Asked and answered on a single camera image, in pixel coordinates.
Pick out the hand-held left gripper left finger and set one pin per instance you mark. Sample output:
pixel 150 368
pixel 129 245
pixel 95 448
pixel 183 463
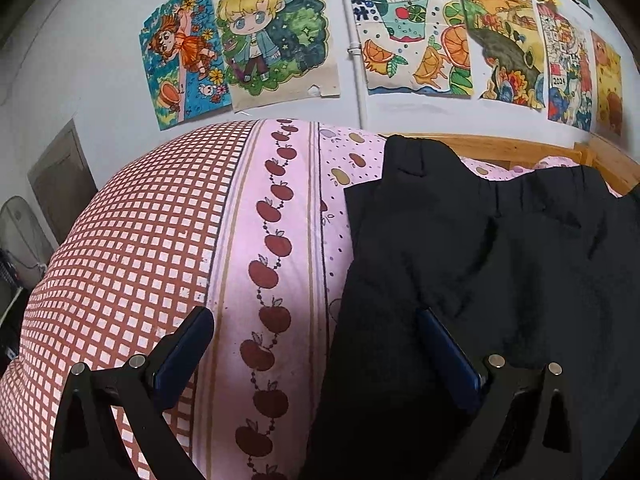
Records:
pixel 182 355

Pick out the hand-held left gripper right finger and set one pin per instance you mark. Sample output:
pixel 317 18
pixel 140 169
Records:
pixel 450 360

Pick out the black jacket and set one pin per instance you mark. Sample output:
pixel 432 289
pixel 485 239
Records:
pixel 475 260

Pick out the pink apple print bedsheet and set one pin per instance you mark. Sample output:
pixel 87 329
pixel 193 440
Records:
pixel 165 240

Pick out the dark object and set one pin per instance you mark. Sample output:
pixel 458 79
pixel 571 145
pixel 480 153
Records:
pixel 7 280

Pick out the white electric fan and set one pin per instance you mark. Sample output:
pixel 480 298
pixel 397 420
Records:
pixel 22 230

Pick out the orange dress girl drawing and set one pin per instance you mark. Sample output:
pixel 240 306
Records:
pixel 180 65

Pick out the red and white calendar drawing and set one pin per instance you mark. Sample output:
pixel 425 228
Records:
pixel 565 70

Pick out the orange and yellow drawing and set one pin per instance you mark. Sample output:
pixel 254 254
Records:
pixel 607 85

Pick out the dark river landscape drawing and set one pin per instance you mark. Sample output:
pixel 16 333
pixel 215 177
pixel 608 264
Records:
pixel 505 45

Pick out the fruit juice drawing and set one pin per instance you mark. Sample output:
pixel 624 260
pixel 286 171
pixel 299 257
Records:
pixel 410 35

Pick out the blond boy drawing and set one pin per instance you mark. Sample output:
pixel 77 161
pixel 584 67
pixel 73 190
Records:
pixel 270 35

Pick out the grey wall panel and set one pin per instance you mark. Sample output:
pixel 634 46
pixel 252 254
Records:
pixel 62 175

